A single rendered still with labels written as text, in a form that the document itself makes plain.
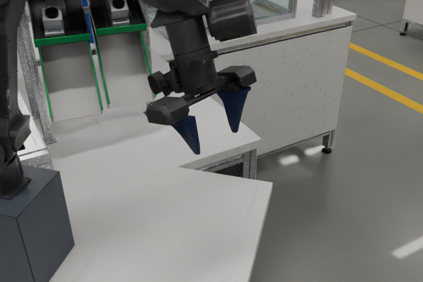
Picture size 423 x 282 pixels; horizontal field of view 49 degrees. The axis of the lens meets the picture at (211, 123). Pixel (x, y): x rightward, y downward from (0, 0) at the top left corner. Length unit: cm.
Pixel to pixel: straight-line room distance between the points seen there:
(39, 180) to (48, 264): 17
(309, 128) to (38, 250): 197
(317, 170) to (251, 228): 170
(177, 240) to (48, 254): 27
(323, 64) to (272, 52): 37
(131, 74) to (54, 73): 20
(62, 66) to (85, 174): 29
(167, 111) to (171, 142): 71
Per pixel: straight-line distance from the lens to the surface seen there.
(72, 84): 130
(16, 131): 83
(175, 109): 66
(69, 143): 141
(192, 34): 68
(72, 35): 119
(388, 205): 262
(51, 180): 94
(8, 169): 90
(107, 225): 111
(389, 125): 332
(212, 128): 142
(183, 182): 121
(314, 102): 260
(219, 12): 67
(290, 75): 240
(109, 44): 136
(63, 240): 103
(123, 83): 132
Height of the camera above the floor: 160
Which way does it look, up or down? 31 degrees down
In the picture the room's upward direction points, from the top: straight up
